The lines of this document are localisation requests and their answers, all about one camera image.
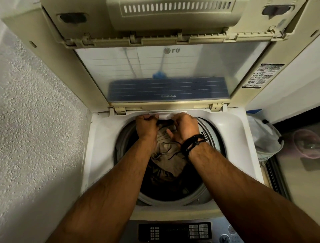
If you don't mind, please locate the person's left hand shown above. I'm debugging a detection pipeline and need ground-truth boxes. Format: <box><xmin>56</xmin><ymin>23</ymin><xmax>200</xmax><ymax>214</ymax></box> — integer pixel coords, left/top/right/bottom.
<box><xmin>135</xmin><ymin>114</ymin><xmax>160</xmax><ymax>142</ymax></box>

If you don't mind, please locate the person's right hand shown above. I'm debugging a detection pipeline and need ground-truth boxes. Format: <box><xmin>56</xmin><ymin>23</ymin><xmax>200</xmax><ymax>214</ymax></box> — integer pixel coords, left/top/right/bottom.
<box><xmin>166</xmin><ymin>112</ymin><xmax>201</xmax><ymax>146</ymax></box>

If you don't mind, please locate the white detergent drawer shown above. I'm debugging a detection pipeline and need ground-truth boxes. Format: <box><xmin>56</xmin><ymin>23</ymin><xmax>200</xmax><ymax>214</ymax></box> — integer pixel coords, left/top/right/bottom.
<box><xmin>149</xmin><ymin>111</ymin><xmax>188</xmax><ymax>120</ymax></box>

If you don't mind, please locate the tan clothes piece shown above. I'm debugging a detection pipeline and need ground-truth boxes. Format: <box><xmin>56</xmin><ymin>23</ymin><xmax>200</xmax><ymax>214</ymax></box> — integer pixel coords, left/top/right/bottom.
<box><xmin>150</xmin><ymin>123</ymin><xmax>190</xmax><ymax>179</ymax></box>

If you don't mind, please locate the white and blue washing machine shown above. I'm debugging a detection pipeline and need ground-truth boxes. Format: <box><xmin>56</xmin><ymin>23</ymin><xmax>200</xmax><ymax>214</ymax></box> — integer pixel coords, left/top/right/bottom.
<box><xmin>1</xmin><ymin>0</ymin><xmax>320</xmax><ymax>243</ymax></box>

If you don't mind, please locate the washing machine glass lid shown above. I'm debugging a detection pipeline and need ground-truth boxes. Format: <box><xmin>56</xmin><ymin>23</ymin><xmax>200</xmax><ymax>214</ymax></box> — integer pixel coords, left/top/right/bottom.
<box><xmin>1</xmin><ymin>0</ymin><xmax>320</xmax><ymax>116</ymax></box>

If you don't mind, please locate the person's right forearm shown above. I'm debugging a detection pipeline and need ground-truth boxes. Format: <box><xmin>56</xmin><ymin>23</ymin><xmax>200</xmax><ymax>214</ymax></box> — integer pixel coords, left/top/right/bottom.
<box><xmin>189</xmin><ymin>141</ymin><xmax>320</xmax><ymax>243</ymax></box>

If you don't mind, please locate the person's left forearm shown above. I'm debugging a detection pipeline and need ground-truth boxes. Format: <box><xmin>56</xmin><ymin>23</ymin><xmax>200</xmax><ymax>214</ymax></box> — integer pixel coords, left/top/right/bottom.
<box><xmin>46</xmin><ymin>138</ymin><xmax>157</xmax><ymax>243</ymax></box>

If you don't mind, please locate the white round laundry hamper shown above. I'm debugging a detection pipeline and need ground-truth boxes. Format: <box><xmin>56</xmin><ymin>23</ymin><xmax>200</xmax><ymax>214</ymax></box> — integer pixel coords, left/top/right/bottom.
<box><xmin>246</xmin><ymin>114</ymin><xmax>285</xmax><ymax>168</ymax></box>

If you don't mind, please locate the black wrist band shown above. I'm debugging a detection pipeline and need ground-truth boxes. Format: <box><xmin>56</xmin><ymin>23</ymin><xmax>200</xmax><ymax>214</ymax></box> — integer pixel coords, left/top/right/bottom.
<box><xmin>168</xmin><ymin>134</ymin><xmax>208</xmax><ymax>161</ymax></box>

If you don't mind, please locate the black white warning sticker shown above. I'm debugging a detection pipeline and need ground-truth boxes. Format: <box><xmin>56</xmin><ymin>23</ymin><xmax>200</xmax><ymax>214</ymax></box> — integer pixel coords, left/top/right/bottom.
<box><xmin>242</xmin><ymin>63</ymin><xmax>285</xmax><ymax>89</ymax></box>

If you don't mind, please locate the pink plastic bucket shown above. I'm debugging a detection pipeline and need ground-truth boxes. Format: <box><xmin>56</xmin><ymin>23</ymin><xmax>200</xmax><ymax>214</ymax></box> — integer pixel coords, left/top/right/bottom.
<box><xmin>292</xmin><ymin>129</ymin><xmax>320</xmax><ymax>160</ymax></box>

